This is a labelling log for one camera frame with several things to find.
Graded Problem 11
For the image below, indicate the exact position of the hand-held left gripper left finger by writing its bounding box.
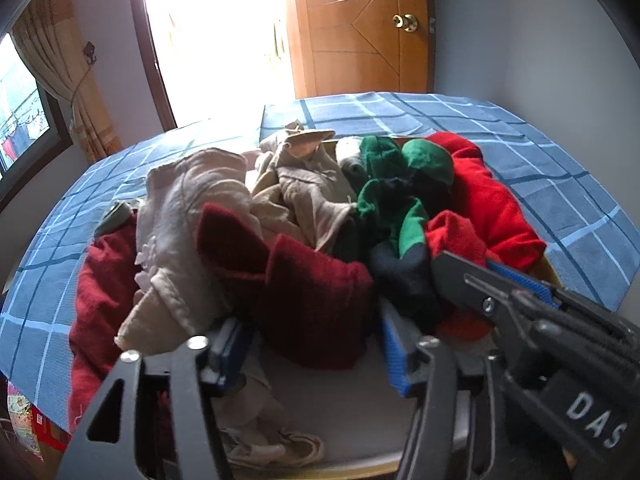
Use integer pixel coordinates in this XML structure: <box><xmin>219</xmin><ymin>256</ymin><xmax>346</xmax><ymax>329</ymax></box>
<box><xmin>56</xmin><ymin>316</ymin><xmax>247</xmax><ymax>480</ymax></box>

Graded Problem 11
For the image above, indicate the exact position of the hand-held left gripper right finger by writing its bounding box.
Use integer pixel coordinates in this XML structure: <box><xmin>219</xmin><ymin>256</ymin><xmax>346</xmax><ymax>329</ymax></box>
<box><xmin>379</xmin><ymin>304</ymin><xmax>497</xmax><ymax>480</ymax></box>

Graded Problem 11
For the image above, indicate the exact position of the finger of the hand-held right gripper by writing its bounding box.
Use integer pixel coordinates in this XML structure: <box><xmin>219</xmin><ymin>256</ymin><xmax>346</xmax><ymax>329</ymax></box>
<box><xmin>485</xmin><ymin>258</ymin><xmax>563</xmax><ymax>312</ymax></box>
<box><xmin>430</xmin><ymin>250</ymin><xmax>538</xmax><ymax>358</ymax></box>

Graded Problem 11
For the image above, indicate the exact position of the shallow cardboard tray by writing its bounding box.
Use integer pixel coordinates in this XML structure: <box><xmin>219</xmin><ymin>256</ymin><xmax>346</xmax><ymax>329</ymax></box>
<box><xmin>65</xmin><ymin>135</ymin><xmax>568</xmax><ymax>480</ymax></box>

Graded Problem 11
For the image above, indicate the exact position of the green and navy underwear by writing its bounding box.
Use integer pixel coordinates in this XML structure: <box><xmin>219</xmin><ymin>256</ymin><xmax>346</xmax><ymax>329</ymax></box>
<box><xmin>355</xmin><ymin>135</ymin><xmax>456</xmax><ymax>336</ymax></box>

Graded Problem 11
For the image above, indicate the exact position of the bright red sock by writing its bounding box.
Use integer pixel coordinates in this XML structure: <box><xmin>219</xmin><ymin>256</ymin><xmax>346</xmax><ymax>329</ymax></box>
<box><xmin>425</xmin><ymin>131</ymin><xmax>548</xmax><ymax>343</ymax></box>

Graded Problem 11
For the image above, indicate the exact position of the light beige underwear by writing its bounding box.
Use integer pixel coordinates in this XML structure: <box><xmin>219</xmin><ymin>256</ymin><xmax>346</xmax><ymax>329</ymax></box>
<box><xmin>212</xmin><ymin>375</ymin><xmax>326</xmax><ymax>471</ymax></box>

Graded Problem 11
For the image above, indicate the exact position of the cream underwear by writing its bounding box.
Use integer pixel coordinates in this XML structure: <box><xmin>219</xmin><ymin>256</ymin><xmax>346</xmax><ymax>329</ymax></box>
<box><xmin>114</xmin><ymin>147</ymin><xmax>266</xmax><ymax>353</ymax></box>

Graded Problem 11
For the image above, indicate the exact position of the grey green underwear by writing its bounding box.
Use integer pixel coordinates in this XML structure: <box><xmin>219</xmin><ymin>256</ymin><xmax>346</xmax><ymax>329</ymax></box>
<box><xmin>102</xmin><ymin>199</ymin><xmax>138</xmax><ymax>228</ymax></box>

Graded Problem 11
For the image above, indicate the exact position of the blue checkered tablecloth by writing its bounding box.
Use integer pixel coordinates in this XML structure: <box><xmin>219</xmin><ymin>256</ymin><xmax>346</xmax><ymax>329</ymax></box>
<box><xmin>0</xmin><ymin>91</ymin><xmax>640</xmax><ymax>431</ymax></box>

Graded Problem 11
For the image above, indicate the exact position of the red printed box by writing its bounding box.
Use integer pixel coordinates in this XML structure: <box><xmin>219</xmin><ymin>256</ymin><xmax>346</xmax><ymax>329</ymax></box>
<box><xmin>5</xmin><ymin>380</ymin><xmax>71</xmax><ymax>456</ymax></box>

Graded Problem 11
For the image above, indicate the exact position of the orange wooden door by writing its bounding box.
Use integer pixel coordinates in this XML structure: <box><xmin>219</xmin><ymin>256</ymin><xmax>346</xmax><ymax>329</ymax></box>
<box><xmin>291</xmin><ymin>0</ymin><xmax>435</xmax><ymax>99</ymax></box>

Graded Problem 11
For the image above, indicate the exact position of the dark framed window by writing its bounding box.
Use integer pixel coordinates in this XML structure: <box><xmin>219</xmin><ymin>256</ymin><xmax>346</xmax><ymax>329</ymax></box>
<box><xmin>0</xmin><ymin>32</ymin><xmax>73</xmax><ymax>201</ymax></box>

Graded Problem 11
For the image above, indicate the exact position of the golden patterned curtain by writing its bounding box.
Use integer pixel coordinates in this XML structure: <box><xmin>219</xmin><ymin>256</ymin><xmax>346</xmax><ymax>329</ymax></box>
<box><xmin>11</xmin><ymin>0</ymin><xmax>123</xmax><ymax>163</ymax></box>

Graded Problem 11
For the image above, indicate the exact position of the dark wooden door frame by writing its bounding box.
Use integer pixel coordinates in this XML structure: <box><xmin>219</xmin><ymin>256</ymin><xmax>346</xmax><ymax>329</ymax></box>
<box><xmin>127</xmin><ymin>0</ymin><xmax>178</xmax><ymax>131</ymax></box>

